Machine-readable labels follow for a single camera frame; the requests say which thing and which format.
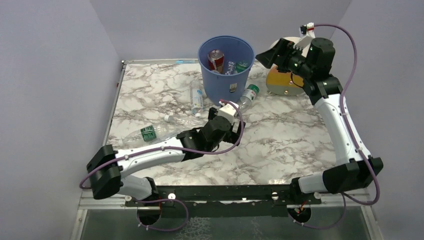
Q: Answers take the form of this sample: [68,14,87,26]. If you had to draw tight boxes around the green floral label bottle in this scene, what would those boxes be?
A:
[234,60,250,73]

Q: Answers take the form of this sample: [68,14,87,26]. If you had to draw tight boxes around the clear bottle white green label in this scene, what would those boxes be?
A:
[237,84,260,113]

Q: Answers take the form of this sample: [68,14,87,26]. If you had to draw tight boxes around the upright-lying bottle blue white label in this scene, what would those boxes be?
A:
[189,79,204,118]

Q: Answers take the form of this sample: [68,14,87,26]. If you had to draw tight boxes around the gold red snack packet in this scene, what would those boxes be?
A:
[207,49,225,74]

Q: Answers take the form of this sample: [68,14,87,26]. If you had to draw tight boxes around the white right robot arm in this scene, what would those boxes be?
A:
[255,37,384,195]

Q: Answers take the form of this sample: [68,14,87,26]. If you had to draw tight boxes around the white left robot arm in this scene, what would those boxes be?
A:
[80,108,246,201]

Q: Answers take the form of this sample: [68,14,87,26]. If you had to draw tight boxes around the blue plastic bin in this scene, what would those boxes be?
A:
[197,35,255,105]

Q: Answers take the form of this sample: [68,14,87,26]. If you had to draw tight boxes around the round pastel drawer cabinet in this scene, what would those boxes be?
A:
[265,36,312,97]

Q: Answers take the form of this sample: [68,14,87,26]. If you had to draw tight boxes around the clear bottle white cap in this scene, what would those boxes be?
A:
[163,115,207,129]

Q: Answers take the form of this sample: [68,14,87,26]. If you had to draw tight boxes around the clear bottle dark green label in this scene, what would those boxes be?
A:
[118,124,179,148]

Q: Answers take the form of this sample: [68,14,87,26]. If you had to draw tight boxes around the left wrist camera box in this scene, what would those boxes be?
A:
[217,100,239,124]

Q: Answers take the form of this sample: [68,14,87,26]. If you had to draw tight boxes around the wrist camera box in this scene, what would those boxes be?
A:
[293,22,315,50]
[217,100,239,124]

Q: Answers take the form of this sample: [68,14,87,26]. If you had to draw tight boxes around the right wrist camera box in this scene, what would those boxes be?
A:
[293,22,315,50]

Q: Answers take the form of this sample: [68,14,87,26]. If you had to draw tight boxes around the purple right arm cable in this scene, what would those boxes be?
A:
[286,23,382,231]

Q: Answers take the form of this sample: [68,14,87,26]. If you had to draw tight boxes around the black aluminium mounting rail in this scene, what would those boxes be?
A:
[78,184,372,226]

